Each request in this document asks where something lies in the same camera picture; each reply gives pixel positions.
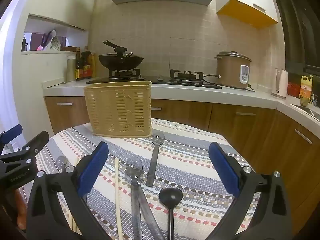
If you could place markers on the wooden chopstick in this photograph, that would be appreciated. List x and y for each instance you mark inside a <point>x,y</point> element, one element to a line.
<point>78,160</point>
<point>116,195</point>

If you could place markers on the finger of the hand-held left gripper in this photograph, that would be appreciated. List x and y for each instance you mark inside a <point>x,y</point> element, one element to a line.
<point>13,131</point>
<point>37,142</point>

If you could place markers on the person's left hand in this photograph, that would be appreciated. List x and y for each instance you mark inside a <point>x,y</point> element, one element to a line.
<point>21,207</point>

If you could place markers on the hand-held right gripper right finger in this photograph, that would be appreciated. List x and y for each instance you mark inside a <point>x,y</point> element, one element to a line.
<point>223,170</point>

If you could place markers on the brown rice cooker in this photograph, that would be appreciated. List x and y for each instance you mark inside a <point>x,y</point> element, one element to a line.
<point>230,70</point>

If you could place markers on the striped woven tablecloth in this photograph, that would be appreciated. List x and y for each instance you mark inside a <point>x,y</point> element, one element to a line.
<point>190,160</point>

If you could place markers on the plastic bag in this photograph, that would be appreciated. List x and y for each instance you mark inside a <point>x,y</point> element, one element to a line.
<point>53,42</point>

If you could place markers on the brown wooden box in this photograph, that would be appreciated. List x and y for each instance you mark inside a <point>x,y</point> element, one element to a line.
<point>68,48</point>

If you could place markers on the red box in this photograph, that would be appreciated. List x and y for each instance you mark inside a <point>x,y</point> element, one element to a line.
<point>293,89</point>

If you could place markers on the white kitchen counter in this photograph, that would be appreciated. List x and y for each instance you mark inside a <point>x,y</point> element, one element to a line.
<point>200,92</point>

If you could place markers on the clear plastic spoon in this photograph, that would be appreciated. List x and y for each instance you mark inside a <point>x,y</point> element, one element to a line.
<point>61,161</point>

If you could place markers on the beige plastic utensil basket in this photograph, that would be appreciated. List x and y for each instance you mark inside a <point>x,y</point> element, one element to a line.
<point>117,110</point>

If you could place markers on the yellow condiment bottle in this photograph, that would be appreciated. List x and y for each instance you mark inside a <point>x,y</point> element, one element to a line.
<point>94,66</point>

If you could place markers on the steel sink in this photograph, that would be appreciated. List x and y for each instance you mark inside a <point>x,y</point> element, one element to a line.
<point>307,110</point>

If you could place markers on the black ladle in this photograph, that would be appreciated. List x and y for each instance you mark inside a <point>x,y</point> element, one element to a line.
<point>171,197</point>

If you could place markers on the clear plastic ladle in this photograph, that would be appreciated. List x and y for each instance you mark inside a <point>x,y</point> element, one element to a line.
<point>135,165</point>

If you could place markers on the dark sauce bottle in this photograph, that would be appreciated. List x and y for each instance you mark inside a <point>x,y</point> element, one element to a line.
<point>87,66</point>
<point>79,70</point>

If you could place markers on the yellow oil bottle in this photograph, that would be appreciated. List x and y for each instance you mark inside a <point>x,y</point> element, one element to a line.
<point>306,87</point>

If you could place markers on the black gas stove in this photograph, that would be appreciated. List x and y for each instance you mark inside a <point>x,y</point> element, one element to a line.
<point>160,81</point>

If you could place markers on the dark window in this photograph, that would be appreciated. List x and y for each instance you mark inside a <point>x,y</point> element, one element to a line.
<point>300,30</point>

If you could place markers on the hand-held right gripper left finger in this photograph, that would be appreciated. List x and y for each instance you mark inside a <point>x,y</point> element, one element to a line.
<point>92,170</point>

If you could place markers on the white electric kettle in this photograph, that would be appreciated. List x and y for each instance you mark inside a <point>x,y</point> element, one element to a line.
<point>281,82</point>

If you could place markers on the small black bottle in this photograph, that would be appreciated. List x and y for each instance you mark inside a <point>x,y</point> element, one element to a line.
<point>24,44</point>

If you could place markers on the white and yellow wall cabinet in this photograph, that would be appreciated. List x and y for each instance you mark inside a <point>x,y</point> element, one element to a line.
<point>247,2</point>

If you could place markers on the white canister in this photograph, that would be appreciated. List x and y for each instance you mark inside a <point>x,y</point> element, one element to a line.
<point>71,68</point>

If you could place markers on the black wok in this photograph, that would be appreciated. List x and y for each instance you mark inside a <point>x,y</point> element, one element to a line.
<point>120,61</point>

